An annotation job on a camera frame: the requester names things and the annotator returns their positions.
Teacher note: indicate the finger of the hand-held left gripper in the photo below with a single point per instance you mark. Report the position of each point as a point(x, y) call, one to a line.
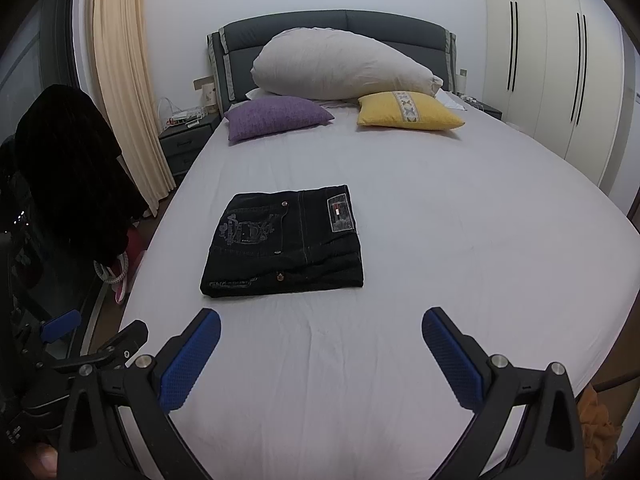
point(120, 342)
point(62, 324)

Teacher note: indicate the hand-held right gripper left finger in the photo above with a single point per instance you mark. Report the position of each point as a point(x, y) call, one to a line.
point(192, 360)

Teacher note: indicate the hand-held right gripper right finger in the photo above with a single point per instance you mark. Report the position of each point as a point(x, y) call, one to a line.
point(450, 360)

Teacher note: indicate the dark denim pants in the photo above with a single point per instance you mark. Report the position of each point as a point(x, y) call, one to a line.
point(285, 245)

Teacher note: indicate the person's left hand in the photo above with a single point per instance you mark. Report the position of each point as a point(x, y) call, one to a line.
point(42, 460)

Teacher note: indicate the pink bag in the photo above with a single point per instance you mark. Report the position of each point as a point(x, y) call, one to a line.
point(127, 260)

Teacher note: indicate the white-sheeted bed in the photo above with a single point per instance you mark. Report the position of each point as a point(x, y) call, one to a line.
point(400, 220)

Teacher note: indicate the black garment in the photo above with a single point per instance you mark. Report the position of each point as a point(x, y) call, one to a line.
point(70, 170)

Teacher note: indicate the orange cloth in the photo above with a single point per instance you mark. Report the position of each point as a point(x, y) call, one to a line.
point(597, 430)

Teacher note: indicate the dark grey nightstand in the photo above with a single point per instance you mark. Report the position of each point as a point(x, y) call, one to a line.
point(187, 145)
point(485, 107)

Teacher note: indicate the clear plastic box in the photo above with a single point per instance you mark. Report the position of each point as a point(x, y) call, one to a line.
point(187, 116)

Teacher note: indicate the cream curtain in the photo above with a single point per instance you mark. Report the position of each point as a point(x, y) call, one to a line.
point(130, 85)

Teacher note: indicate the yellow pillow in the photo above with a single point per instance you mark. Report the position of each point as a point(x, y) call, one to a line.
point(395, 112)

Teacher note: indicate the purple pillow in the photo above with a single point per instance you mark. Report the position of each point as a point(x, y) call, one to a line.
point(275, 117)

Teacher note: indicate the glass sliding door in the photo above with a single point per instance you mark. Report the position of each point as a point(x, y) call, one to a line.
point(45, 50)

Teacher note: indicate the large white pillow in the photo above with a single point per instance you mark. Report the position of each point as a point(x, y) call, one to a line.
point(340, 65)

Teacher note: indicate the white wardrobe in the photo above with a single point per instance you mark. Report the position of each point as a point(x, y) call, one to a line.
point(560, 60)

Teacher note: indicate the grey bed headboard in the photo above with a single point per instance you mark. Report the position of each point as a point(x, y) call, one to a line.
point(300, 22)

